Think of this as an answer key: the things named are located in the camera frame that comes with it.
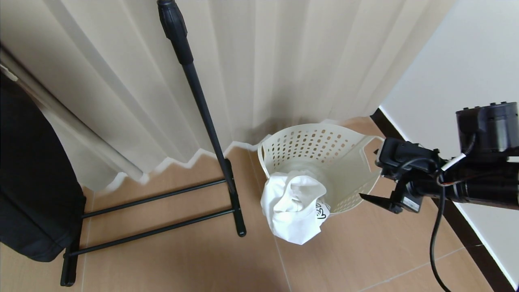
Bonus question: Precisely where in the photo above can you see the black shorts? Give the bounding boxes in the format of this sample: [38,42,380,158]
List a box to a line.
[0,72,87,262]

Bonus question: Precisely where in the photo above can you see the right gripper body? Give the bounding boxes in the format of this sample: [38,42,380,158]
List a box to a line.
[388,180,461,215]

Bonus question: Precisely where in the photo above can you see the heap of clothes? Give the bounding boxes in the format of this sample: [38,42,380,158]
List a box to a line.
[260,170,331,246]

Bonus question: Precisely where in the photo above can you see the white curtain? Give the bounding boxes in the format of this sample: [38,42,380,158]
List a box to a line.
[0,0,459,194]

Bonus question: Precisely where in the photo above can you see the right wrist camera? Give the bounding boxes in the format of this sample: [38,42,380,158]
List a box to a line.
[375,137,442,182]

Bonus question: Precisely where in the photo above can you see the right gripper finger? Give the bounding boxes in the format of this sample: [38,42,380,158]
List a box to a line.
[358,193,393,210]

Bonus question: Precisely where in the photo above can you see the white laundry basket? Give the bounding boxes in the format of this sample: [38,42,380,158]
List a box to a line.
[257,123,386,215]

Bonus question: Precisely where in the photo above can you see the black clothes rack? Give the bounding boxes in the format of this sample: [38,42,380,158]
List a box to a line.
[60,0,247,288]

